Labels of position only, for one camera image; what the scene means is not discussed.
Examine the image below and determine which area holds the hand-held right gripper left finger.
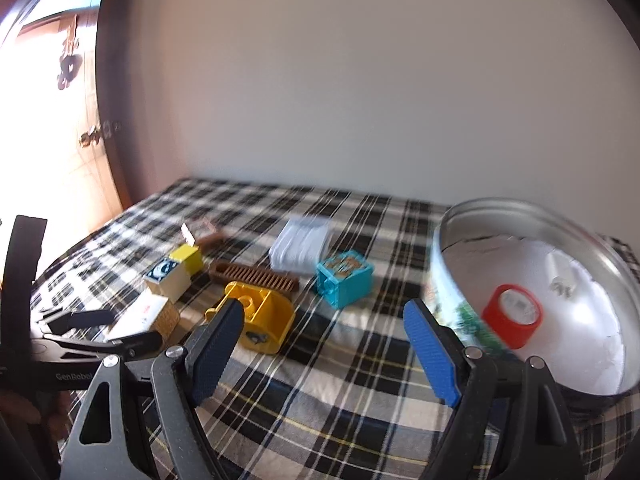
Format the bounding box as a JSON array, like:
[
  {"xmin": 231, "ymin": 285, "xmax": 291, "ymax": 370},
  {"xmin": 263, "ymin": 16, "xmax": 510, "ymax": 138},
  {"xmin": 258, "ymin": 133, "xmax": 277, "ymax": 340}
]
[{"xmin": 60, "ymin": 297, "xmax": 246, "ymax": 480}]

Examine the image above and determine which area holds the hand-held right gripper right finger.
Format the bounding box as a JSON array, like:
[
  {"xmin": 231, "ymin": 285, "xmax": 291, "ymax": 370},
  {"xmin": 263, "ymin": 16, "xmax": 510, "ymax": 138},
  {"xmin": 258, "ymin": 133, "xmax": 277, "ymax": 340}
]
[{"xmin": 402, "ymin": 298, "xmax": 586, "ymax": 480}]

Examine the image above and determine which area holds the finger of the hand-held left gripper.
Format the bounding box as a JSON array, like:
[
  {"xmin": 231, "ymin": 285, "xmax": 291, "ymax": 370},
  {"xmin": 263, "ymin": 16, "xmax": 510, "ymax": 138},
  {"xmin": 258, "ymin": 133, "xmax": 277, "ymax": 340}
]
[
  {"xmin": 42, "ymin": 331, "xmax": 165, "ymax": 361},
  {"xmin": 39, "ymin": 309, "xmax": 117, "ymax": 335}
]

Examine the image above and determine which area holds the white box with tan side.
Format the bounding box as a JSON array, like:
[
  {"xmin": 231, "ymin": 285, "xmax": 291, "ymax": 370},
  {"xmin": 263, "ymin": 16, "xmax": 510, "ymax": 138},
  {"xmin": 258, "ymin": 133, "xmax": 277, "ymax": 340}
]
[{"xmin": 107, "ymin": 294, "xmax": 181, "ymax": 346}]

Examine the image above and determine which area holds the yellow arched toy block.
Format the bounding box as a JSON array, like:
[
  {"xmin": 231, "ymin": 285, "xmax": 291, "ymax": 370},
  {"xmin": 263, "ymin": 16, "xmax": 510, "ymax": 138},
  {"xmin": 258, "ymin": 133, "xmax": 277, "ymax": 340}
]
[{"xmin": 205, "ymin": 281, "xmax": 297, "ymax": 356}]

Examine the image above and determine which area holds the cream printed toy block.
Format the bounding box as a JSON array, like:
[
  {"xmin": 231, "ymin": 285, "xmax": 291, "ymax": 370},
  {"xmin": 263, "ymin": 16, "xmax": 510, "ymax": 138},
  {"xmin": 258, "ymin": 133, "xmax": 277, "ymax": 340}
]
[{"xmin": 144, "ymin": 256, "xmax": 193, "ymax": 302}]

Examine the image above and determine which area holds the red tape roll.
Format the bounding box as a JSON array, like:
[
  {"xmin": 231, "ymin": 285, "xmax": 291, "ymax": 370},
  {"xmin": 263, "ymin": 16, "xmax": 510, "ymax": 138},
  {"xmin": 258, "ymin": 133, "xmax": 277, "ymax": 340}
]
[{"xmin": 481, "ymin": 284, "xmax": 545, "ymax": 349}]

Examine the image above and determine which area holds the brown plastic comb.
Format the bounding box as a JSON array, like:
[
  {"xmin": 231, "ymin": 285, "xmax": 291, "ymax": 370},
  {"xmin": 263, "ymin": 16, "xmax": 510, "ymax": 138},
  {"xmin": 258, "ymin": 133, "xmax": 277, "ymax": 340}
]
[{"xmin": 210, "ymin": 260, "xmax": 301, "ymax": 295}]

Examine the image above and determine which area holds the small brown block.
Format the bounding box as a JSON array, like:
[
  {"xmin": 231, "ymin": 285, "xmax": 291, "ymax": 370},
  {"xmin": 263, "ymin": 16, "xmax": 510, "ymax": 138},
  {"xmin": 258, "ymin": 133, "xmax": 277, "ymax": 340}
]
[{"xmin": 197, "ymin": 230, "xmax": 228, "ymax": 252}]

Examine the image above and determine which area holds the teal toy block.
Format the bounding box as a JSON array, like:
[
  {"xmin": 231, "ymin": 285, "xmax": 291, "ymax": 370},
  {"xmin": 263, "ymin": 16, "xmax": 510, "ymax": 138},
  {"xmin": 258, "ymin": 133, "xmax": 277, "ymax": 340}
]
[{"xmin": 316, "ymin": 250, "xmax": 376, "ymax": 310}]

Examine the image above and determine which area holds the round metal tin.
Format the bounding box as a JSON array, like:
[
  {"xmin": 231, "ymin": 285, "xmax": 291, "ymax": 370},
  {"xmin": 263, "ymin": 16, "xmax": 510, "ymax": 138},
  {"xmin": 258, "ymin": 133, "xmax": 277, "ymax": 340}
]
[{"xmin": 429, "ymin": 197, "xmax": 640, "ymax": 402}]

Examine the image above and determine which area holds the person's left hand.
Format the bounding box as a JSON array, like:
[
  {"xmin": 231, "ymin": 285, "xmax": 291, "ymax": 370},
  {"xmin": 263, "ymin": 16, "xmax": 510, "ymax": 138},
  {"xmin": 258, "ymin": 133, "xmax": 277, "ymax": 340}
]
[{"xmin": 0, "ymin": 391, "xmax": 73, "ymax": 443}]

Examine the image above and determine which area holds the black and white plaid bedsheet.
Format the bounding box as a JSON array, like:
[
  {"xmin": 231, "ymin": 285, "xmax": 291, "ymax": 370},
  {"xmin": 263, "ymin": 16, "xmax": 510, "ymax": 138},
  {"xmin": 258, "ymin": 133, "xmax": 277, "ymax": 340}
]
[{"xmin": 30, "ymin": 177, "xmax": 640, "ymax": 480}]

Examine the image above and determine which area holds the hanging door ornament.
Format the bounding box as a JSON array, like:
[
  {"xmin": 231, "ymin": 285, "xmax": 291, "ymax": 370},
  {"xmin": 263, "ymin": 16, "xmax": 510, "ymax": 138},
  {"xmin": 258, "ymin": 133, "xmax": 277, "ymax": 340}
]
[{"xmin": 56, "ymin": 14, "xmax": 85, "ymax": 91}]

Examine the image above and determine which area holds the dark wooden door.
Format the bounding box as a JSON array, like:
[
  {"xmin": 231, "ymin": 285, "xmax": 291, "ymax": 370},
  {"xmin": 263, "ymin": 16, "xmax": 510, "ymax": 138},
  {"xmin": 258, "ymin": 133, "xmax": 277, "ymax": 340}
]
[{"xmin": 92, "ymin": 0, "xmax": 138, "ymax": 213}]

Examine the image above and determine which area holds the brass door handle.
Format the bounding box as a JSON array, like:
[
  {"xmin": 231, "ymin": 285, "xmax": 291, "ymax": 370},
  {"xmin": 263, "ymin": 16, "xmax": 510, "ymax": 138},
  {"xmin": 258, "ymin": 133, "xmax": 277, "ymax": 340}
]
[{"xmin": 79, "ymin": 119, "xmax": 123, "ymax": 148}]

